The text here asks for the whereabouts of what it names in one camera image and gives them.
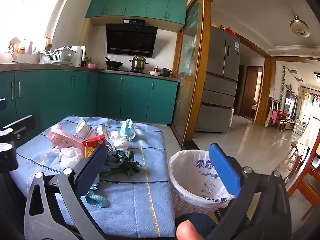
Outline teal base cabinets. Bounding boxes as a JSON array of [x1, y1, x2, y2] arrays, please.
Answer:
[[0, 70, 180, 140]]

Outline ceiling fan light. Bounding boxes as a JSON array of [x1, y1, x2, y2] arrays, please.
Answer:
[[290, 14, 310, 38]]

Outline white printed bin liner bag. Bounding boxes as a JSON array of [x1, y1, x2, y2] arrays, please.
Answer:
[[168, 149, 237, 209]]

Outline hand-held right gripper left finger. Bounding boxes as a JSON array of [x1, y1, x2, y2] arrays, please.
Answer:
[[24, 146, 110, 240]]

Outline wooden dining chair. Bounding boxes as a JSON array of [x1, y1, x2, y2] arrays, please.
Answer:
[[287, 130, 320, 213]]

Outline glass sliding door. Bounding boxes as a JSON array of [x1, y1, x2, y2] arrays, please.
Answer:
[[172, 0, 212, 145]]

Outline pink tissue packet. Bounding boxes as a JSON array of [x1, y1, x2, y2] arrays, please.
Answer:
[[48, 124, 87, 153]]

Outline person's right hand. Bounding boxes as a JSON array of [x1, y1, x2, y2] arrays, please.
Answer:
[[176, 220, 204, 240]]

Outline steel stockpot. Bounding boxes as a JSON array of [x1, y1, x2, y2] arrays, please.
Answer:
[[129, 55, 149, 71]]

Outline person's leg in jeans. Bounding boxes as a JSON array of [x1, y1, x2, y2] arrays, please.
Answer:
[[175, 212, 225, 240]]

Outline black wok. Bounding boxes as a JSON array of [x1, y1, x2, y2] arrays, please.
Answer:
[[104, 56, 124, 68]]

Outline white dish rack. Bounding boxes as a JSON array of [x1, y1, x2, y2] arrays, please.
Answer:
[[39, 46, 77, 65]]

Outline black range hood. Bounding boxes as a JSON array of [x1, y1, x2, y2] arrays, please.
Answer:
[[106, 18, 158, 58]]

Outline wooden chairs with pink cloth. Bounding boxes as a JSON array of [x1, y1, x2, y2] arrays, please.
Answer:
[[269, 100, 288, 133]]

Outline white plastic bag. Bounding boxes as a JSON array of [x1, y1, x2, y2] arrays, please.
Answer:
[[52, 146, 84, 169]]

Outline kitchen window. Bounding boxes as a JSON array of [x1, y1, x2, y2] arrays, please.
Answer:
[[0, 0, 68, 54]]

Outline gas stove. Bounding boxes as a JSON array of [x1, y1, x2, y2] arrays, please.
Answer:
[[106, 66, 147, 74]]

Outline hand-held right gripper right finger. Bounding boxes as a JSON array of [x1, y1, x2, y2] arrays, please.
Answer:
[[207, 142, 292, 240]]

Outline red snack packet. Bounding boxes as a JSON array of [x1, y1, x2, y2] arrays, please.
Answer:
[[82, 134, 106, 158]]

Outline green vine garland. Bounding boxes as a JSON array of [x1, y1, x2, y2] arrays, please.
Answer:
[[280, 66, 286, 108]]

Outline dining table with cloth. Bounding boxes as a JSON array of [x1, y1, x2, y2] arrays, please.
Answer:
[[297, 120, 320, 160]]

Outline wooden stool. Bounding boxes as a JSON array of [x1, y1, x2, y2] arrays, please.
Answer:
[[282, 140, 300, 170]]

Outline white and blue carton box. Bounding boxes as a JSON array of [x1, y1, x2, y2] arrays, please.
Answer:
[[96, 125, 113, 143]]

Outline white tissue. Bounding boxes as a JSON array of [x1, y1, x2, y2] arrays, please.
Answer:
[[110, 130, 129, 152]]

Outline white lattice wastebasket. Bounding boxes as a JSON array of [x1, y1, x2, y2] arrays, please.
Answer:
[[172, 186, 225, 219]]

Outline white countertop appliance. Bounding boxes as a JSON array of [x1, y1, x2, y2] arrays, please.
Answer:
[[71, 45, 86, 67]]

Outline silver refrigerator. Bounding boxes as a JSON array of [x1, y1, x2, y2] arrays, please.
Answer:
[[195, 26, 241, 133]]

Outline blue checked tablecloth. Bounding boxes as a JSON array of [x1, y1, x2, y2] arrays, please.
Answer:
[[15, 116, 177, 238]]

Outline striped paper cup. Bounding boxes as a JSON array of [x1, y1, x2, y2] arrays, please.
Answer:
[[75, 120, 94, 140]]

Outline light teal foil wrapper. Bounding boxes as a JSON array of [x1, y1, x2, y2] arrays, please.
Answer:
[[85, 184, 110, 208]]

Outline brown figurine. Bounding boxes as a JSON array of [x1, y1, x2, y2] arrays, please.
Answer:
[[7, 37, 22, 63]]

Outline blue face mask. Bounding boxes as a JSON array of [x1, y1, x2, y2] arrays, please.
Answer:
[[120, 119, 137, 140]]

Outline teal wall cabinets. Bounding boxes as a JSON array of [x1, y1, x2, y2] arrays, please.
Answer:
[[85, 0, 188, 26]]

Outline black television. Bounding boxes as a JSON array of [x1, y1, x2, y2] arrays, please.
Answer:
[[285, 90, 294, 115]]

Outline brown wooden door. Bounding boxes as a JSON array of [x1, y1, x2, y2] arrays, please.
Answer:
[[240, 65, 264, 120]]

